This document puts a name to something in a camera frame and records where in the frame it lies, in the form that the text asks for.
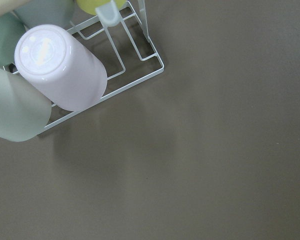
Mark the wooden rack handle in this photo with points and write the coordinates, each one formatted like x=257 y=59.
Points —
x=9 y=5

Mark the white wire cup rack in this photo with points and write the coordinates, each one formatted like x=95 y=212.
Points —
x=122 y=43

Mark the pink cup on rack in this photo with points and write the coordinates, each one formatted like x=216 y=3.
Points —
x=60 y=67

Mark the yellow cup on rack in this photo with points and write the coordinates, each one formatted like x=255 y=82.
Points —
x=95 y=6

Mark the green cup on rack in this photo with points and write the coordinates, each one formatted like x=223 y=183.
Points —
x=11 y=30

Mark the white cup on rack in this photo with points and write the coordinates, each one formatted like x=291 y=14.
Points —
x=24 y=111

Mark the grey cup on rack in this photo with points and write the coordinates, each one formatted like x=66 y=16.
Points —
x=46 y=12

